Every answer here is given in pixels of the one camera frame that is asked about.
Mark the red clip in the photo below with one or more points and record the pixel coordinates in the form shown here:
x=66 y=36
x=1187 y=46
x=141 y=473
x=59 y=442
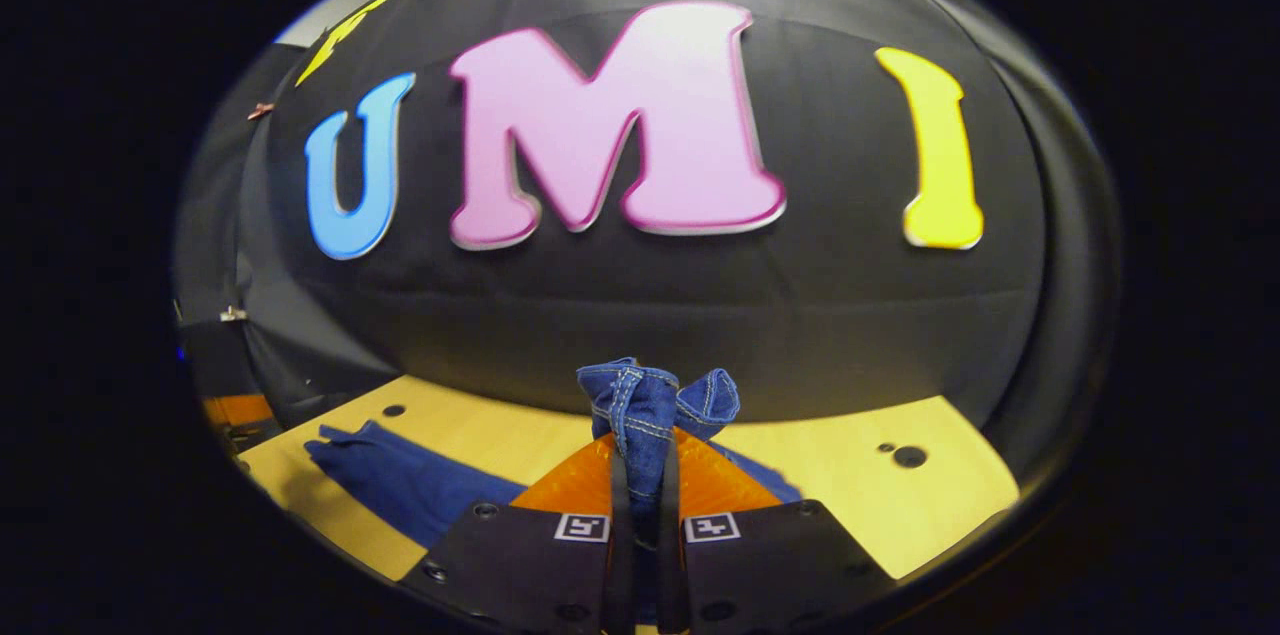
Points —
x=260 y=110

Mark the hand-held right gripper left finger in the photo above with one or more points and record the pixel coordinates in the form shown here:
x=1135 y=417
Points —
x=618 y=555

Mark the black backdrop cloth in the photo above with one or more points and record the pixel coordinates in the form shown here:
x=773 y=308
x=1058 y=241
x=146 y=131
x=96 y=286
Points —
x=830 y=295

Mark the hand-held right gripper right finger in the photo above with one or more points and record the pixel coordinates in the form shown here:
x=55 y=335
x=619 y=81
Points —
x=670 y=555

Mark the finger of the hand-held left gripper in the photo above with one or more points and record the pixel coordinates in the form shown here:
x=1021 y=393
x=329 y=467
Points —
x=238 y=410

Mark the blue denim jeans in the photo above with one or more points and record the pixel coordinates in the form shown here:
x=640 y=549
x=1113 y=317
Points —
x=420 y=485

